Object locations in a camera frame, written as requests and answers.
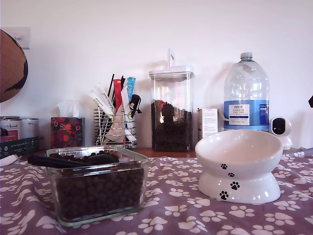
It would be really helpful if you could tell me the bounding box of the square glass food container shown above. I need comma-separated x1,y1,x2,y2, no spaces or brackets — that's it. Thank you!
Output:
45,144,151,227

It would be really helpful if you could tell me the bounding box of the black plastic measuring scoop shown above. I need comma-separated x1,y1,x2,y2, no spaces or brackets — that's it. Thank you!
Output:
27,150,120,169

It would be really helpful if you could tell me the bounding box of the white paw print cat bowl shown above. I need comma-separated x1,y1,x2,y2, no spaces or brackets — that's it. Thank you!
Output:
195,129,285,204

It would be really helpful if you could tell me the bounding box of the brown cat food kibble pile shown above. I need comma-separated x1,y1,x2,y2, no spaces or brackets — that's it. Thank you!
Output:
151,99,193,152
48,151,145,220

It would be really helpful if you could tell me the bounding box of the large clear water bottle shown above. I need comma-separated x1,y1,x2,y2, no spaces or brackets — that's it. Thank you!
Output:
223,51,271,133

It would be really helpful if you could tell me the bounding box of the small white cardboard box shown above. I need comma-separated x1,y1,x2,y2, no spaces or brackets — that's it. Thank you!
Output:
197,108,219,141

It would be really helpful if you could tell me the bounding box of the tall clear jar white lid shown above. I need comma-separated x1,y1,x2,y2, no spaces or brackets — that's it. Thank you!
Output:
148,48,196,152

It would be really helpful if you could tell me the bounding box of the black plastic clip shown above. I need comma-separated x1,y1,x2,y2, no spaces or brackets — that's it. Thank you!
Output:
129,94,143,118

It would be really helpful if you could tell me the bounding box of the purple paw print cloth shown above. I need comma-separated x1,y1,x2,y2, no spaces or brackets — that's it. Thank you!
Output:
0,148,313,235

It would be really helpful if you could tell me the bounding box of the blue sachet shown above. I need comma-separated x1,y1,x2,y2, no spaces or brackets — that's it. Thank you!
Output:
126,77,136,97

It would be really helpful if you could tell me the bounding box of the long white sachet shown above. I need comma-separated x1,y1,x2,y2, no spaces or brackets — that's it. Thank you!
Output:
120,86,138,143

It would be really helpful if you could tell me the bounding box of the red sachet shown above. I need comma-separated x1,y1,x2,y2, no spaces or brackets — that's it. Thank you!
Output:
113,78,125,112

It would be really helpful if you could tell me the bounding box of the thin black stick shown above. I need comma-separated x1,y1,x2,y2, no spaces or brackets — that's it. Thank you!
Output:
107,73,115,98

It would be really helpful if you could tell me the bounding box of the white paper sachet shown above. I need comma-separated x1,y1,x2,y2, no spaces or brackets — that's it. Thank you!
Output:
94,83,115,110

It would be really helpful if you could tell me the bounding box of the white sachet green print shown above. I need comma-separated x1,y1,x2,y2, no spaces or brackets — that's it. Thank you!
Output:
88,89,115,122

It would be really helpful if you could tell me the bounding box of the white tissue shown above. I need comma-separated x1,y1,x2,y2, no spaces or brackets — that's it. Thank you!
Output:
56,99,80,118

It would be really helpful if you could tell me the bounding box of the floral tissue box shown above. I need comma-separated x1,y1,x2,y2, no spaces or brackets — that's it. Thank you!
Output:
50,117,86,149

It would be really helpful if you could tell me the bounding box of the white tin red label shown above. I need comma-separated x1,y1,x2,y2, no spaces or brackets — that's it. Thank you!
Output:
0,116,22,143

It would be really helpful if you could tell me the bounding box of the brown round globe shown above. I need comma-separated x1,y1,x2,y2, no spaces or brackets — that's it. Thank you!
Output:
0,29,29,103

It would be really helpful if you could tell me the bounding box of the small white round camera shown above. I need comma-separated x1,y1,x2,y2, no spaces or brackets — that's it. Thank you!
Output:
268,116,293,150

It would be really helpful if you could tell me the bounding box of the chrome wire basket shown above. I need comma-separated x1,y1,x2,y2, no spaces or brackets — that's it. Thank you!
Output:
93,107,138,149

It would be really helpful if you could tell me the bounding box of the white wall switch plate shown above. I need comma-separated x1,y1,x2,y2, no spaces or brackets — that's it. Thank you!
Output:
13,26,32,50

